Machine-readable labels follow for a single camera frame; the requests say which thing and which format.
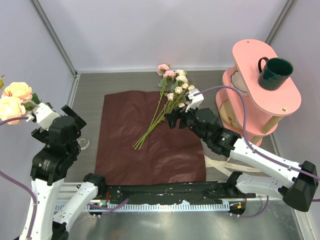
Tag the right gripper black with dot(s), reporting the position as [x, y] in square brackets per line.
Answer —
[181, 118]

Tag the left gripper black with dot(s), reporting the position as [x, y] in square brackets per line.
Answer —
[73, 116]

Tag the pink rose flower bunch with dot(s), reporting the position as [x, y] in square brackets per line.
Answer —
[174, 85]

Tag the red wrapping paper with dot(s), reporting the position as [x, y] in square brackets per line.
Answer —
[166, 156]

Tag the cream printed ribbon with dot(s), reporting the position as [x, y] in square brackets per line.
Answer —
[219, 168]

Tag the peach rose stem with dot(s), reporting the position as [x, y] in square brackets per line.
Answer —
[16, 100]

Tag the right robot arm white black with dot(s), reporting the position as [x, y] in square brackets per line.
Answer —
[294, 183]

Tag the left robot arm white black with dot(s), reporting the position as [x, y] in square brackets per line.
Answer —
[48, 173]

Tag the clear glass vase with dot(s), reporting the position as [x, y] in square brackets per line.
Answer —
[83, 142]

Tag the white bowl on shelf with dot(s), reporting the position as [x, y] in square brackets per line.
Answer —
[237, 81]

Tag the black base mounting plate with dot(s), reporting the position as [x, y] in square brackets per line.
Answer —
[195, 193]

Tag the pink three-tier wooden shelf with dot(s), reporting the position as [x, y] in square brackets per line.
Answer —
[258, 114]

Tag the dark green mug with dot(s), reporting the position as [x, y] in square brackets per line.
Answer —
[273, 72]

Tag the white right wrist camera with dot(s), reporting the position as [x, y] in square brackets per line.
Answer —
[193, 99]

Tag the white slotted cable duct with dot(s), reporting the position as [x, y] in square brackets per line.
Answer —
[130, 208]

